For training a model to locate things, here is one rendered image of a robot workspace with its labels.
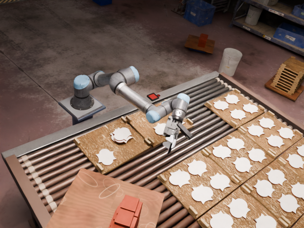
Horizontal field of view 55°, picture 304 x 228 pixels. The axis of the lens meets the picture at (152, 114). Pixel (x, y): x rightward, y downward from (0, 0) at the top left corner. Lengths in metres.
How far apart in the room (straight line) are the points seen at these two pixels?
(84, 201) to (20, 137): 1.94
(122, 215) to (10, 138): 2.32
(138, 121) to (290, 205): 1.16
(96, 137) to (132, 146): 0.26
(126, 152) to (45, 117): 1.83
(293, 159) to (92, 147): 1.44
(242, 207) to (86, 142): 1.07
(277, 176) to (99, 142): 1.22
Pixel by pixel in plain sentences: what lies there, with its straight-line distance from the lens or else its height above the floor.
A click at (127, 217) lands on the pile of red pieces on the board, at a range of 1.31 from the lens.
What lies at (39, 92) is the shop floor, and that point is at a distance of 4.01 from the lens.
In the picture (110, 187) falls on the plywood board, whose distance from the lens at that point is 1.66.
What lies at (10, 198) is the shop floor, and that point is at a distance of 2.96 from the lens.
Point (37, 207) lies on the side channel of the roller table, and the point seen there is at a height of 0.95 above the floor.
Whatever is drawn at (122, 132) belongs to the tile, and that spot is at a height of 0.98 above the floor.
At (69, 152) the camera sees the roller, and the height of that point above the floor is 0.92.
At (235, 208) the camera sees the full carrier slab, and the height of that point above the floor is 0.95.
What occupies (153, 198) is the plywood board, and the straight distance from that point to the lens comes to 1.64.
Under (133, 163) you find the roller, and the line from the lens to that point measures 1.93.
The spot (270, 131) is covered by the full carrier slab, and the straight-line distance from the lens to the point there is 2.50.
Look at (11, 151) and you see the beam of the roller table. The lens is 2.05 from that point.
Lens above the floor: 2.40
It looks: 40 degrees down
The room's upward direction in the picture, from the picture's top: 11 degrees clockwise
